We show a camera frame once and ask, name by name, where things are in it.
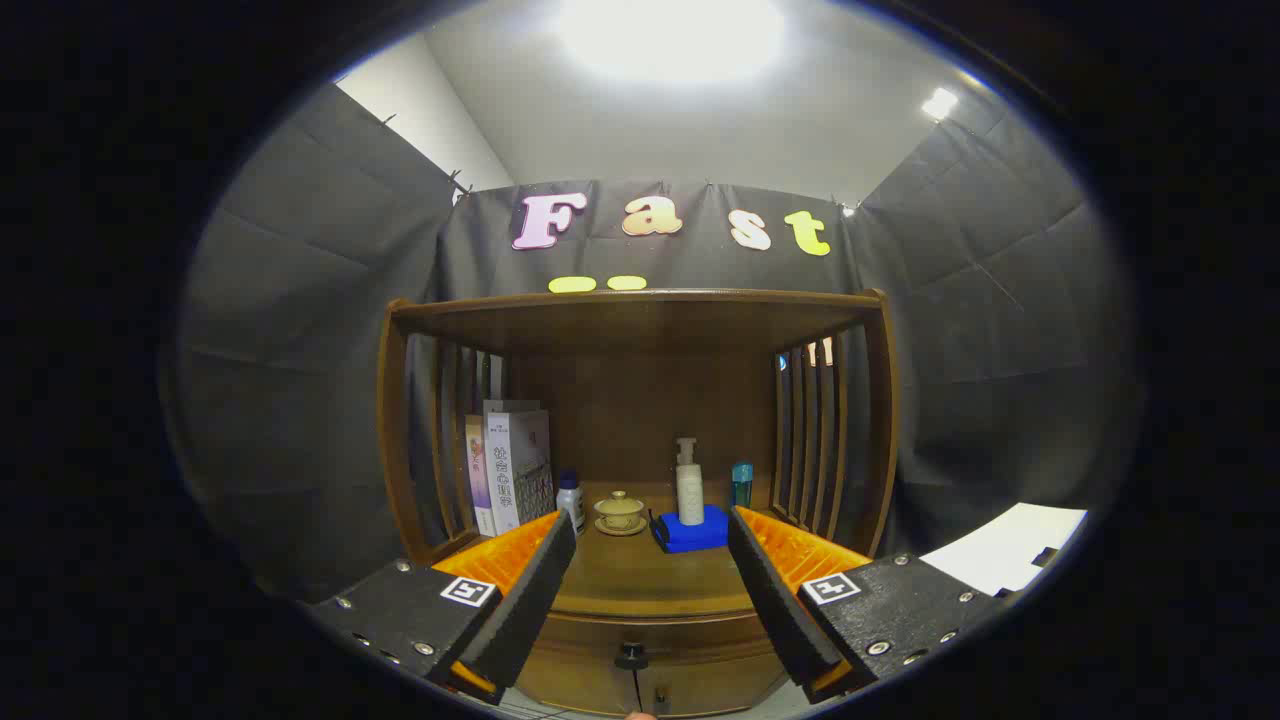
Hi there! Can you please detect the large ceiling light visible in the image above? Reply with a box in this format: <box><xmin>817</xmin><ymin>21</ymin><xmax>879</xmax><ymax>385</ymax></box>
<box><xmin>555</xmin><ymin>0</ymin><xmax>786</xmax><ymax>81</ymax></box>

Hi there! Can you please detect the wooden drawer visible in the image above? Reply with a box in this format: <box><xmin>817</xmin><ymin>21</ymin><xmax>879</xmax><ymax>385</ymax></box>
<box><xmin>520</xmin><ymin>612</ymin><xmax>801</xmax><ymax>671</ymax></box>

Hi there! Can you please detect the thin purple book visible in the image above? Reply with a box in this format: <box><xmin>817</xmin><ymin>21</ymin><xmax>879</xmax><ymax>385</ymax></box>
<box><xmin>465</xmin><ymin>415</ymin><xmax>498</xmax><ymax>538</ymax></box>

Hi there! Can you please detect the blue folded cloth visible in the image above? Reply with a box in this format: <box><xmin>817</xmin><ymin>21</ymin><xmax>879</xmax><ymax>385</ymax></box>
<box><xmin>650</xmin><ymin>504</ymin><xmax>736</xmax><ymax>554</ymax></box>

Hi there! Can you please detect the white pump bottle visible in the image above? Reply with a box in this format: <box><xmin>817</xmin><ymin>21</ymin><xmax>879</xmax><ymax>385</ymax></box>
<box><xmin>675</xmin><ymin>437</ymin><xmax>705</xmax><ymax>526</ymax></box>

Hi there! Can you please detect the white bottle blue cap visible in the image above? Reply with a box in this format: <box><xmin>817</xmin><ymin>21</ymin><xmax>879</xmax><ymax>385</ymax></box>
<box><xmin>556</xmin><ymin>470</ymin><xmax>586</xmax><ymax>536</ymax></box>

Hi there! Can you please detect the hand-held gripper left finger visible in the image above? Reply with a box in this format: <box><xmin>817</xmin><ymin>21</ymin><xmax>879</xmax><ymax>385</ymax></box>
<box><xmin>305</xmin><ymin>510</ymin><xmax>579</xmax><ymax>706</ymax></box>

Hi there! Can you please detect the wooden countertop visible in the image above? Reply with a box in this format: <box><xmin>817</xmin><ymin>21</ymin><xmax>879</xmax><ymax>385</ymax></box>
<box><xmin>430</xmin><ymin>482</ymin><xmax>871</xmax><ymax>623</ymax></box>

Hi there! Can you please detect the white plastic storage unit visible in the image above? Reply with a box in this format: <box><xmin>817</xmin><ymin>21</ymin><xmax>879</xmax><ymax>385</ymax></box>
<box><xmin>918</xmin><ymin>502</ymin><xmax>1089</xmax><ymax>598</ymax></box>

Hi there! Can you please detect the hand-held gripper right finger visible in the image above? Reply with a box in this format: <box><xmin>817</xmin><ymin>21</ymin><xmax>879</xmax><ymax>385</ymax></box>
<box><xmin>727</xmin><ymin>505</ymin><xmax>1011</xmax><ymax>703</ymax></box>

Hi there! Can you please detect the wooden cabinet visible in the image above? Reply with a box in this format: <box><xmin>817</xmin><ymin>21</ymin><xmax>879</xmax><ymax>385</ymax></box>
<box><xmin>377</xmin><ymin>288</ymin><xmax>899</xmax><ymax>719</ymax></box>

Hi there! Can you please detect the thick white book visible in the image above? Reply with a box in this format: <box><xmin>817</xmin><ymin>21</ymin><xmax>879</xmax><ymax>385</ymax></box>
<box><xmin>484</xmin><ymin>400</ymin><xmax>555</xmax><ymax>536</ymax></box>

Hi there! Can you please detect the yellow lidded tea cup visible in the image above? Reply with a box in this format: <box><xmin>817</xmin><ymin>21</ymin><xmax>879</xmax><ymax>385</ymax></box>
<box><xmin>594</xmin><ymin>490</ymin><xmax>649</xmax><ymax>537</ymax></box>

